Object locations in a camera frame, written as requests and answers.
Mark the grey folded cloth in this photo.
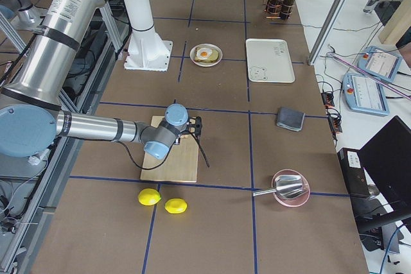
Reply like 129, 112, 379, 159
276, 107, 305, 132

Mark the metal scoop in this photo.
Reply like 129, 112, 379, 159
252, 175, 307, 200

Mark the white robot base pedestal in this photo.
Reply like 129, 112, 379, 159
124, 0, 173, 72

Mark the near teach pendant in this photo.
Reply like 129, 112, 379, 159
343, 73, 390, 116

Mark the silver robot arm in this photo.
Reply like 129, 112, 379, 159
1, 0, 189, 160
1, 0, 44, 30

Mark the cream bear serving tray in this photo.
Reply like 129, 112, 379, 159
245, 39, 295, 83

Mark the bottom bread slice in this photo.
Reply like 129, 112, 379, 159
194, 48, 219, 63

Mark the far teach pendant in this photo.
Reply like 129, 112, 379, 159
358, 46, 403, 83

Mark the black camera cable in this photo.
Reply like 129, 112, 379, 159
115, 126, 211, 171

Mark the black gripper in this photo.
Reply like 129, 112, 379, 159
186, 116, 203, 138

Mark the pink glass bowl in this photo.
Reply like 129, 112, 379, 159
272, 169, 311, 207

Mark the copper wire bottle rack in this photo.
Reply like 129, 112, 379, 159
265, 0, 295, 20

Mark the yellow lemon left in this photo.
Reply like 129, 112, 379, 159
137, 188, 161, 206

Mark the aluminium frame post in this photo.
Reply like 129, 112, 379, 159
308, 0, 347, 65

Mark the wooden cutting board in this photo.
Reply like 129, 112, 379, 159
140, 135, 198, 183

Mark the fried egg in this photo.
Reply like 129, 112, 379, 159
196, 47, 213, 60

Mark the teach pendant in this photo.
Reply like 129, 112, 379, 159
358, 46, 403, 83
343, 73, 390, 116

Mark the yellow lemon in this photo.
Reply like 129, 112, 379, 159
164, 198, 188, 214
137, 188, 161, 206

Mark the black monitor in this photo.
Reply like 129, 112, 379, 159
357, 116, 410, 233

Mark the white round plate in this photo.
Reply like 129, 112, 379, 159
189, 44, 223, 67

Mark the yellow lemon right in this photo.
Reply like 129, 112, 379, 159
164, 198, 188, 214

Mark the black computer box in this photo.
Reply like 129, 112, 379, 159
337, 148, 380, 200

